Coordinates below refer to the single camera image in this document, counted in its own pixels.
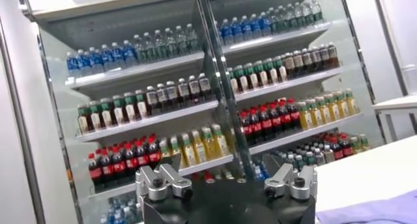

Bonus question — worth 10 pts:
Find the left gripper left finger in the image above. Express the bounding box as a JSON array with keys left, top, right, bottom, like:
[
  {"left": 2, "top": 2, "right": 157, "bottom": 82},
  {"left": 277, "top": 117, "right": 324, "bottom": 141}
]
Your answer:
[{"left": 135, "top": 153, "right": 194, "bottom": 203}]

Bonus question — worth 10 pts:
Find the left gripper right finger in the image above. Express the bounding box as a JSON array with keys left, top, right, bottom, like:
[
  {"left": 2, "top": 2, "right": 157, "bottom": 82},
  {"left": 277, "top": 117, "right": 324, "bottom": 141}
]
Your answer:
[{"left": 262, "top": 154, "right": 319, "bottom": 202}]

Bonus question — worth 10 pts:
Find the purple shirt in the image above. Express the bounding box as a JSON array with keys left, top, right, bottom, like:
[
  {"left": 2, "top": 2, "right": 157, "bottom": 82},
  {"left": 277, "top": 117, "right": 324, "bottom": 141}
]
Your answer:
[{"left": 315, "top": 189, "right": 417, "bottom": 224}]

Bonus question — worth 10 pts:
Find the cola bottle red cap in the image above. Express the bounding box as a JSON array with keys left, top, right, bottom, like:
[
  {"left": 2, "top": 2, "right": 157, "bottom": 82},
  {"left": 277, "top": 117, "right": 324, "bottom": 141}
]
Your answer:
[
  {"left": 259, "top": 106, "right": 273, "bottom": 140},
  {"left": 135, "top": 139, "right": 150, "bottom": 171},
  {"left": 330, "top": 136, "right": 345, "bottom": 161},
  {"left": 147, "top": 136, "right": 162, "bottom": 167},
  {"left": 287, "top": 98, "right": 301, "bottom": 130},
  {"left": 268, "top": 104, "right": 282, "bottom": 137},
  {"left": 249, "top": 109, "right": 262, "bottom": 142},
  {"left": 240, "top": 111, "right": 252, "bottom": 145},
  {"left": 278, "top": 100, "right": 292, "bottom": 134},
  {"left": 100, "top": 149, "right": 115, "bottom": 186},
  {"left": 339, "top": 133, "right": 354, "bottom": 158},
  {"left": 112, "top": 146, "right": 127, "bottom": 182},
  {"left": 124, "top": 143, "right": 138, "bottom": 179},
  {"left": 88, "top": 152, "right": 104, "bottom": 190}
]

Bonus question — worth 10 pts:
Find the dark tea bottle green cap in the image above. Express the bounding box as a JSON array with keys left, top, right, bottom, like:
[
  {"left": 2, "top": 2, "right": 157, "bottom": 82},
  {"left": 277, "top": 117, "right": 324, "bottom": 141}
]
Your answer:
[
  {"left": 112, "top": 96, "right": 125, "bottom": 125},
  {"left": 88, "top": 102, "right": 101, "bottom": 132},
  {"left": 263, "top": 58, "right": 278, "bottom": 85},
  {"left": 253, "top": 61, "right": 268, "bottom": 87},
  {"left": 272, "top": 56, "right": 287, "bottom": 82},
  {"left": 227, "top": 68, "right": 239, "bottom": 94},
  {"left": 123, "top": 93, "right": 137, "bottom": 122},
  {"left": 234, "top": 65, "right": 249, "bottom": 92},
  {"left": 77, "top": 105, "right": 89, "bottom": 135},
  {"left": 135, "top": 90, "right": 147, "bottom": 119},
  {"left": 100, "top": 98, "right": 113, "bottom": 128},
  {"left": 244, "top": 63, "right": 259, "bottom": 89}
]

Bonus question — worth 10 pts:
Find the dark drink bottle grey label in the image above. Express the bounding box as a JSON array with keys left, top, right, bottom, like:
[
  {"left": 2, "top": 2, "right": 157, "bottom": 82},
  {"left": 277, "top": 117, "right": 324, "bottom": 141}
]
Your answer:
[
  {"left": 145, "top": 86, "right": 159, "bottom": 115},
  {"left": 198, "top": 72, "right": 212, "bottom": 102},
  {"left": 177, "top": 78, "right": 190, "bottom": 107},
  {"left": 188, "top": 75, "right": 201, "bottom": 105},
  {"left": 156, "top": 83, "right": 169, "bottom": 113},
  {"left": 165, "top": 81, "right": 179, "bottom": 110}
]

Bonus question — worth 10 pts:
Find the dark drink bottle beige label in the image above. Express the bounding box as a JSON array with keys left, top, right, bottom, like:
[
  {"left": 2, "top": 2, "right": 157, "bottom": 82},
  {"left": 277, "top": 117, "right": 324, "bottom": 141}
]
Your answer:
[
  {"left": 301, "top": 48, "right": 313, "bottom": 75},
  {"left": 319, "top": 44, "right": 330, "bottom": 71},
  {"left": 292, "top": 50, "right": 304, "bottom": 77},
  {"left": 327, "top": 42, "right": 339, "bottom": 68},
  {"left": 309, "top": 46, "right": 322, "bottom": 73},
  {"left": 283, "top": 52, "right": 296, "bottom": 79}
]

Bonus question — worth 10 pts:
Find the water bottle blue label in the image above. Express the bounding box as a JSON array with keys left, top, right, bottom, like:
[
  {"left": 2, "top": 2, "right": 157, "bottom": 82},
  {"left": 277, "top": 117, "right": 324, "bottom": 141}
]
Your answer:
[
  {"left": 250, "top": 13, "right": 262, "bottom": 39},
  {"left": 122, "top": 39, "right": 137, "bottom": 66},
  {"left": 240, "top": 15, "right": 252, "bottom": 41},
  {"left": 230, "top": 16, "right": 242, "bottom": 43},
  {"left": 66, "top": 51, "right": 81, "bottom": 78},
  {"left": 100, "top": 44, "right": 114, "bottom": 72},
  {"left": 88, "top": 47, "right": 102, "bottom": 74},
  {"left": 220, "top": 19, "right": 233, "bottom": 46},
  {"left": 259, "top": 11, "right": 272, "bottom": 37},
  {"left": 76, "top": 49, "right": 91, "bottom": 76},
  {"left": 111, "top": 42, "right": 126, "bottom": 69}
]

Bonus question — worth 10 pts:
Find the clear bottle green label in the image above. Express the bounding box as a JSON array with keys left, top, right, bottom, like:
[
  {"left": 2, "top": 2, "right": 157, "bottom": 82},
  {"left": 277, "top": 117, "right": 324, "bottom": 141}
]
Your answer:
[
  {"left": 164, "top": 27, "right": 177, "bottom": 57},
  {"left": 294, "top": 2, "right": 306, "bottom": 28},
  {"left": 311, "top": 0, "right": 324, "bottom": 24},
  {"left": 143, "top": 32, "right": 156, "bottom": 62},
  {"left": 153, "top": 29, "right": 167, "bottom": 60},
  {"left": 185, "top": 23, "right": 199, "bottom": 53},
  {"left": 175, "top": 25, "right": 188, "bottom": 55},
  {"left": 267, "top": 7, "right": 280, "bottom": 34},
  {"left": 276, "top": 5, "right": 288, "bottom": 32},
  {"left": 302, "top": 0, "right": 314, "bottom": 26},
  {"left": 285, "top": 3, "right": 296, "bottom": 30},
  {"left": 133, "top": 35, "right": 147, "bottom": 64}
]

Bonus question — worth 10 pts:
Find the white side table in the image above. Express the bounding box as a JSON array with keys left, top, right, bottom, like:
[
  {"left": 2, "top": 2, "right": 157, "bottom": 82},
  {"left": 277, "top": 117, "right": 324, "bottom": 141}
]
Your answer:
[{"left": 371, "top": 94, "right": 417, "bottom": 143}]

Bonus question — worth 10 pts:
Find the black wall trim strip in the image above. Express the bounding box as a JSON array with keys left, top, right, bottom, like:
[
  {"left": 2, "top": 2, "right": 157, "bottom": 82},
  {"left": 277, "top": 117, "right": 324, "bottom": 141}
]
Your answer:
[
  {"left": 371, "top": 0, "right": 410, "bottom": 96},
  {"left": 0, "top": 16, "right": 46, "bottom": 224}
]

